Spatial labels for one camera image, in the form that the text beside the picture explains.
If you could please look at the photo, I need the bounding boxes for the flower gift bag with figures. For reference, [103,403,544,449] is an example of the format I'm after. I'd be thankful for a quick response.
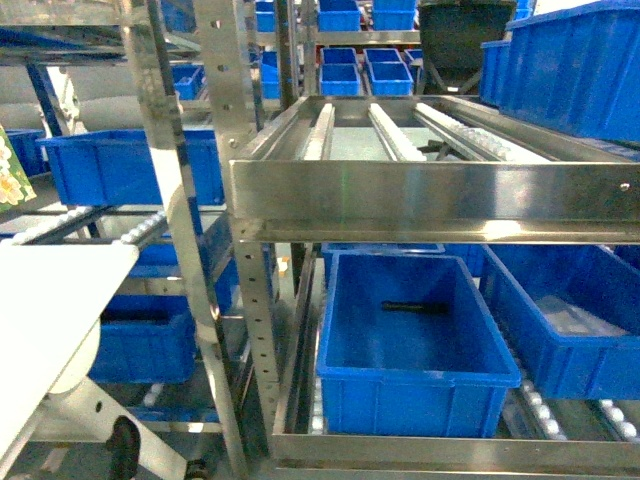
[0,128,37,213]

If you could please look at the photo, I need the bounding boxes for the black tool in crate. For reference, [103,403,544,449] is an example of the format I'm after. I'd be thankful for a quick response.
[381,301,450,315]

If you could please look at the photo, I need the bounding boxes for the blue crate lower shelf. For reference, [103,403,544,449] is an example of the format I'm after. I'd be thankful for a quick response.
[316,251,521,438]

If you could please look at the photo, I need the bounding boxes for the blue crate shelf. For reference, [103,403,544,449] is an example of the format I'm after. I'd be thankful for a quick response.
[316,251,521,438]
[480,244,639,400]

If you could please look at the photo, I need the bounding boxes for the black office chair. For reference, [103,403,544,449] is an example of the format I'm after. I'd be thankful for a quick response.
[418,1,516,95]

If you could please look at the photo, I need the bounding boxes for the blue crate right shelf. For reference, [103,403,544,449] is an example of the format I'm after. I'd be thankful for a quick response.
[480,244,639,400]

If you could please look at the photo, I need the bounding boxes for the large blue plastic crate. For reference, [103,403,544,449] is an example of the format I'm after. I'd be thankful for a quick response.
[479,1,639,142]

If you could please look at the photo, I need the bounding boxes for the steel rack front rail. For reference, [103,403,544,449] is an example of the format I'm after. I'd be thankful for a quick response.
[225,160,639,244]

